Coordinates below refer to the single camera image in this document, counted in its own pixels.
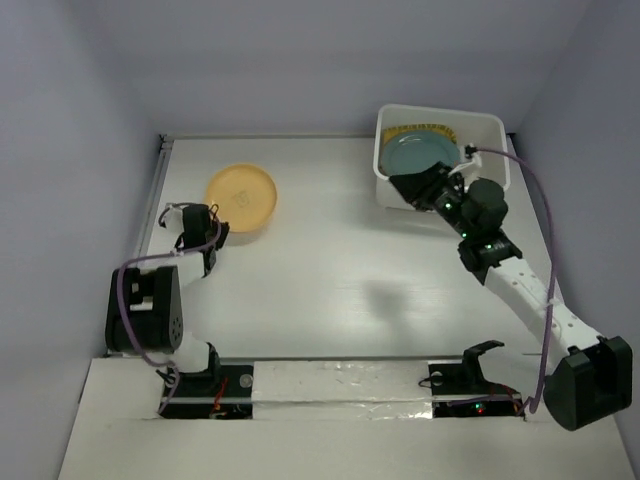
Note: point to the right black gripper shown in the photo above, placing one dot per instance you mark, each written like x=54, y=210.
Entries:
x=416, y=186

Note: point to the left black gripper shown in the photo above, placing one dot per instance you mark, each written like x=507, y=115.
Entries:
x=222, y=236

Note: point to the teal round plate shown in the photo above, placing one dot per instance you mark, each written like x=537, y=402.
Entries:
x=416, y=151

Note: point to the yellow round plate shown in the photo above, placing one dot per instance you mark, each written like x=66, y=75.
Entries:
x=243, y=195

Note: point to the yellow woven bamboo tray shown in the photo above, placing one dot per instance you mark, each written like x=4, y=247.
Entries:
x=389, y=133

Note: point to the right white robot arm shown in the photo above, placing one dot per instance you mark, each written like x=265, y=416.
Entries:
x=583, y=375

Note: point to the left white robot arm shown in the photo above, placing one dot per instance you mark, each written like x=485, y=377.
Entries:
x=187, y=364

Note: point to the white plastic bin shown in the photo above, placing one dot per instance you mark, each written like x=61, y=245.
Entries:
x=485, y=131

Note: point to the silver foil taped panel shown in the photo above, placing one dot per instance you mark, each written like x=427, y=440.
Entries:
x=340, y=390

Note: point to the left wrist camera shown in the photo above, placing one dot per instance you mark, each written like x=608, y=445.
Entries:
x=171, y=217

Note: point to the aluminium frame rail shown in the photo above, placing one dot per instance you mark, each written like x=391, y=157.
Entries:
x=142, y=240

